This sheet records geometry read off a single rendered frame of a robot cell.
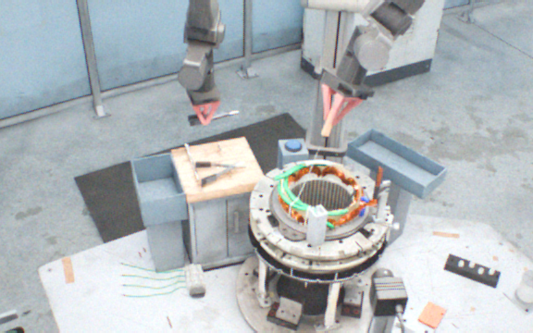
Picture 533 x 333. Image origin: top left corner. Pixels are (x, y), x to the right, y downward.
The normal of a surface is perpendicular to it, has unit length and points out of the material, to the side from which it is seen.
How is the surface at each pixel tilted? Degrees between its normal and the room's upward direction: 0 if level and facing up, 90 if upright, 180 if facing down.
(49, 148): 0
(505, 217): 0
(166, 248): 90
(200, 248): 90
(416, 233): 0
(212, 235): 90
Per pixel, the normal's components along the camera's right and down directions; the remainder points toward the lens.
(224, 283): 0.03, -0.77
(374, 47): 0.02, 0.45
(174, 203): 0.32, 0.61
